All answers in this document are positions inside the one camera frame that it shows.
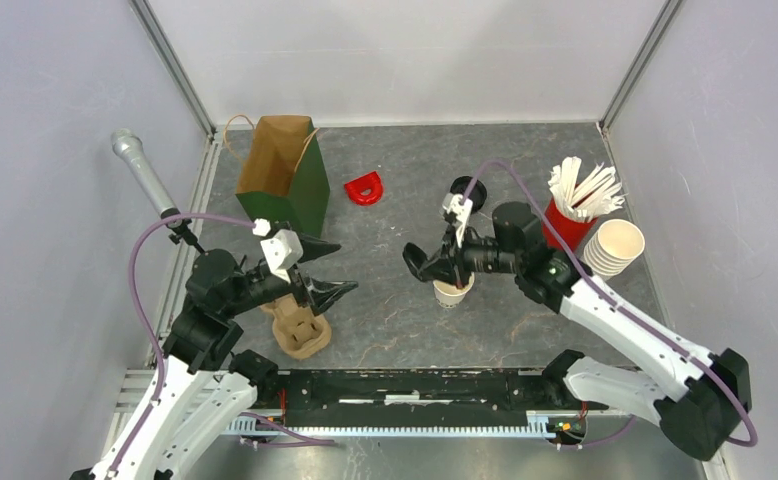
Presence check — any stack of black lids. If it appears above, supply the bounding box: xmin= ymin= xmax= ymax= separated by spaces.
xmin=449 ymin=176 xmax=488 ymax=214

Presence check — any white paper coffee cup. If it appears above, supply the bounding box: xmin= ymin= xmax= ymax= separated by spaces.
xmin=432 ymin=273 xmax=475 ymax=309

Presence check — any brown cardboard cup carrier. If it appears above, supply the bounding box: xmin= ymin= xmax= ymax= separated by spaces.
xmin=260 ymin=295 xmax=332 ymax=360

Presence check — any red plastic cup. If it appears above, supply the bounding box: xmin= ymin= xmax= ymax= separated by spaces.
xmin=545 ymin=199 xmax=598 ymax=252

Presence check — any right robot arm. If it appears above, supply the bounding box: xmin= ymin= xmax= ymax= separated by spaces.
xmin=402 ymin=195 xmax=753 ymax=461

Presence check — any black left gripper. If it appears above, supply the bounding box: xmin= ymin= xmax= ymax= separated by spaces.
xmin=224 ymin=228 xmax=359 ymax=315

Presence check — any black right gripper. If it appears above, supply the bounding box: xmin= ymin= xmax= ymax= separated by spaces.
xmin=418 ymin=220 xmax=522 ymax=289

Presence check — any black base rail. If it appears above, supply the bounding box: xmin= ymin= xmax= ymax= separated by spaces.
xmin=278 ymin=368 xmax=580 ymax=428

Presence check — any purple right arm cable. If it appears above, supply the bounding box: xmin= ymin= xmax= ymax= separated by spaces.
xmin=461 ymin=158 xmax=759 ymax=448

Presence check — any green paper bag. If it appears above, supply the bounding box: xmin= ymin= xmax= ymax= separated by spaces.
xmin=235 ymin=114 xmax=330 ymax=237

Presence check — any stack of white paper cups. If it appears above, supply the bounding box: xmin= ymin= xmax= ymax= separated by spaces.
xmin=583 ymin=219 xmax=645 ymax=280

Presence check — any red plastic ring tool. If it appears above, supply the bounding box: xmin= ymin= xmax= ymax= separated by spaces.
xmin=344 ymin=171 xmax=384 ymax=206

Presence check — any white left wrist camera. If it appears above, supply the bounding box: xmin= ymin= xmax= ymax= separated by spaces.
xmin=252 ymin=219 xmax=304 ymax=283

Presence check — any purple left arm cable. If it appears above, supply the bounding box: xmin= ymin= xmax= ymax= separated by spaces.
xmin=107 ymin=212 xmax=261 ymax=475

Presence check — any silver microphone on stand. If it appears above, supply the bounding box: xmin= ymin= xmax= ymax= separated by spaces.
xmin=111 ymin=128 xmax=205 ymax=254

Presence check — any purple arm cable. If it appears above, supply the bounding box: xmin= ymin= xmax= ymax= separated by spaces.
xmin=461 ymin=158 xmax=759 ymax=448
xmin=107 ymin=212 xmax=261 ymax=475

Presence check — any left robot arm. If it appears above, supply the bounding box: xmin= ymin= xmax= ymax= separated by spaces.
xmin=71 ymin=228 xmax=358 ymax=479

